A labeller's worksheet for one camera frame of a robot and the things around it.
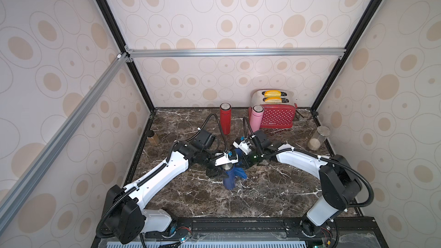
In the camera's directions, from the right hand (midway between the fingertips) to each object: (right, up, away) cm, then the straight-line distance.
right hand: (235, 168), depth 83 cm
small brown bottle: (-45, +13, +14) cm, 48 cm away
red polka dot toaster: (+25, +26, +17) cm, 40 cm away
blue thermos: (-3, -5, -4) cm, 7 cm away
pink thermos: (+12, +25, +9) cm, 29 cm away
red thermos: (-5, +25, +15) cm, 29 cm away
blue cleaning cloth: (+1, -1, -2) cm, 3 cm away
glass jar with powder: (+46, +14, +10) cm, 49 cm away
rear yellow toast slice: (+23, +39, +17) cm, 48 cm away
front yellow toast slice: (+23, +35, +14) cm, 44 cm away
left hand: (-3, +3, -9) cm, 10 cm away
